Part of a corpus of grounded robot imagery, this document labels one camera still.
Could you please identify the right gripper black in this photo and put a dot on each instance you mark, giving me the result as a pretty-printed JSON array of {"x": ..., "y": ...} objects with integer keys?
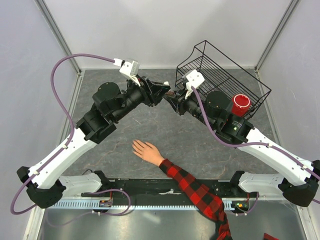
[{"x": 180, "y": 107}]

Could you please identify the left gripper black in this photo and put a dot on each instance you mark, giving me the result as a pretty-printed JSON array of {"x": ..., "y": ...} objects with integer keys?
[{"x": 154, "y": 91}]

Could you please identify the glitter red nail polish bottle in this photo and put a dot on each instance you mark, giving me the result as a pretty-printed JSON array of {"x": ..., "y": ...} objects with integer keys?
[{"x": 170, "y": 93}]

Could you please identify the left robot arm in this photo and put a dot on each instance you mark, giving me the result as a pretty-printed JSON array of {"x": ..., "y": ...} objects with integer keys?
[{"x": 45, "y": 182}]

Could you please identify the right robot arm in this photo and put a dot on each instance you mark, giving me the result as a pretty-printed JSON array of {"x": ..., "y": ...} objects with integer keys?
[{"x": 297, "y": 179}]

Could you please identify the red plaid sleeve forearm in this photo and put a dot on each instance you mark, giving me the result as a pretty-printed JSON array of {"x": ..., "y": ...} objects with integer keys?
[{"x": 209, "y": 204}]

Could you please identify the red mug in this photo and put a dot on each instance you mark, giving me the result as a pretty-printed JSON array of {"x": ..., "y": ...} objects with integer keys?
[{"x": 241, "y": 105}]

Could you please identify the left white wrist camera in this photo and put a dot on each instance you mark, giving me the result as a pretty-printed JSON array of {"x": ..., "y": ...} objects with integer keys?
[{"x": 129, "y": 69}]

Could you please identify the black wire rack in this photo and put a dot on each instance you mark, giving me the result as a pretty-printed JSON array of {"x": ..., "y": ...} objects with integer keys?
[{"x": 223, "y": 74}]

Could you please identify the white slotted cable duct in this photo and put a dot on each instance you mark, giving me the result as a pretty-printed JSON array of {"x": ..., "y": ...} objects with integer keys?
[{"x": 144, "y": 204}]

